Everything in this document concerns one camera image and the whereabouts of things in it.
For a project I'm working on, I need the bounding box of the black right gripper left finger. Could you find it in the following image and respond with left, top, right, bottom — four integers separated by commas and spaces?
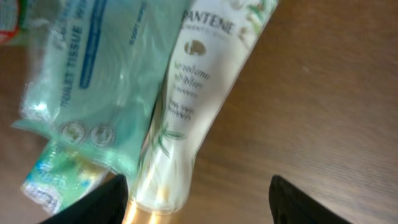
40, 174, 129, 224

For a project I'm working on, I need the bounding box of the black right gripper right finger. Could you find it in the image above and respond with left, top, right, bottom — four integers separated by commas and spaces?
269, 175, 350, 224

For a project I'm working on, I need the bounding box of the teal tissue pack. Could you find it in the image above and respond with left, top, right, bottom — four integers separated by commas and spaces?
21, 141, 108, 215

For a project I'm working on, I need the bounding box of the mint green wipes pack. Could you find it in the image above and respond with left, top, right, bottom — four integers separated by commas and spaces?
16, 0, 190, 177

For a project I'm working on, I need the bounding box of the cream tube gold cap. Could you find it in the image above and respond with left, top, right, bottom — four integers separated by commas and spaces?
124, 0, 278, 223

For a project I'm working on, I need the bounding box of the brown lid sauce jar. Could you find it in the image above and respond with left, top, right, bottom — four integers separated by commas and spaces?
1, 0, 37, 45

